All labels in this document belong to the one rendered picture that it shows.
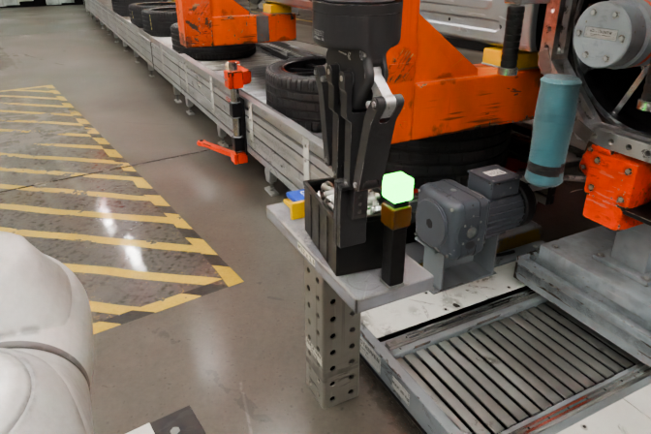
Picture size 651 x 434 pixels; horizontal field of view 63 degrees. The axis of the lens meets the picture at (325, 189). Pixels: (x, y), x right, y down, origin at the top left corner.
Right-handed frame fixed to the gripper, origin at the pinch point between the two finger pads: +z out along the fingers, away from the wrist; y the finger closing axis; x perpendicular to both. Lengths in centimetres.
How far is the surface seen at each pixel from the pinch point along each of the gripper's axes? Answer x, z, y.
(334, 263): 14.2, 30.1, -32.4
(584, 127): 86, 17, -43
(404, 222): 23.1, 19.1, -24.1
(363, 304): 15.7, 33.6, -23.4
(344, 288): 14.0, 32.5, -27.8
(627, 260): 101, 53, -33
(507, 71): 64, 3, -49
